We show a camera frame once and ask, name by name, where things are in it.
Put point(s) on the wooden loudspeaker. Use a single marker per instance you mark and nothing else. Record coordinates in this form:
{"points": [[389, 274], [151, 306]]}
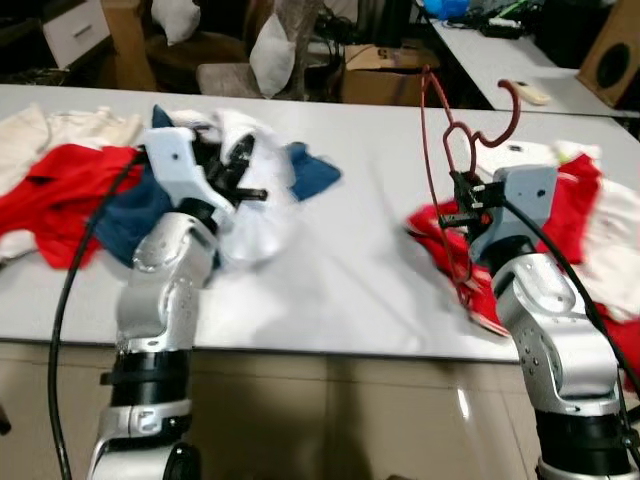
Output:
{"points": [[610, 60]]}

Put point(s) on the white drawer unit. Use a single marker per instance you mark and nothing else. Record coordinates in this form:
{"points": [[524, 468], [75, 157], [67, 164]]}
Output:
{"points": [[75, 35]]}

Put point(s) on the red crumpled garment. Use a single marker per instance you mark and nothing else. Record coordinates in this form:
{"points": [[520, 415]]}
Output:
{"points": [[575, 205]]}

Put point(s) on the beige remote control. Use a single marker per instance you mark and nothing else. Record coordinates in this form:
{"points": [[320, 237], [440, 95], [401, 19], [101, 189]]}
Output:
{"points": [[532, 95]]}

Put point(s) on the light grey right wrist camera mount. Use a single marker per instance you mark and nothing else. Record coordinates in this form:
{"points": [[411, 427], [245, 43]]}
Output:
{"points": [[520, 205]]}

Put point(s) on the white garment black label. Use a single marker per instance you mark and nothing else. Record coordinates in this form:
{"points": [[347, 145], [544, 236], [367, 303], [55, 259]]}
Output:
{"points": [[520, 155]]}

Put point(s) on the light grey left wrist camera mount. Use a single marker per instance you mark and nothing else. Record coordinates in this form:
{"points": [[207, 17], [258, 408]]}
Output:
{"points": [[175, 160]]}

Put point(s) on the red shirt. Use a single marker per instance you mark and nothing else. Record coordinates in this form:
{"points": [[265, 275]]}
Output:
{"points": [[60, 195]]}

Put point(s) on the blue plastic bag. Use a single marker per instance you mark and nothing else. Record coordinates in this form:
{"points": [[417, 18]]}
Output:
{"points": [[445, 8]]}

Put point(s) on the brown cardboard box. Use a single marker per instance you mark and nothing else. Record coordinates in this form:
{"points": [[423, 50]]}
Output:
{"points": [[380, 85]]}

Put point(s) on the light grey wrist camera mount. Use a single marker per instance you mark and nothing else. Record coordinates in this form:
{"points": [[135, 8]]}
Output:
{"points": [[175, 160], [520, 205]]}

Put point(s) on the patterned grey fabric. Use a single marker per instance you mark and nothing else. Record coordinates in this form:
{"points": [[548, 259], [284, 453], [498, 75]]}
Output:
{"points": [[305, 20]]}

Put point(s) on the brown round chair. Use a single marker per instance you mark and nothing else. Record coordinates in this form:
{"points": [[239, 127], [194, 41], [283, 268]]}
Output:
{"points": [[190, 60]]}

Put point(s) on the blue denim jacket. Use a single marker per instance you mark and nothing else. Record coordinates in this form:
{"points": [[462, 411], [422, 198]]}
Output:
{"points": [[315, 170]]}

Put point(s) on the red clothes hanger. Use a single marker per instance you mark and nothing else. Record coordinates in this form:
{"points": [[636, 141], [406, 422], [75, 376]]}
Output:
{"points": [[515, 108]]}

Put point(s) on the grey upholstered chair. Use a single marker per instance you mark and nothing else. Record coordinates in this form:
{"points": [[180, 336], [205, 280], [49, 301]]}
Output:
{"points": [[230, 80]]}

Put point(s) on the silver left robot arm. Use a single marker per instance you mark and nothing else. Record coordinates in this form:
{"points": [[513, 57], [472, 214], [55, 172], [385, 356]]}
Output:
{"points": [[160, 290]]}

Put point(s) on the cream jeans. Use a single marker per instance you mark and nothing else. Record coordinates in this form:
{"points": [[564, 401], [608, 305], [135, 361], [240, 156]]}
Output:
{"points": [[70, 130]]}

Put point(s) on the white pillow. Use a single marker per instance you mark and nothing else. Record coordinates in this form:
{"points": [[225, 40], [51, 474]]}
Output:
{"points": [[272, 60], [178, 18]]}

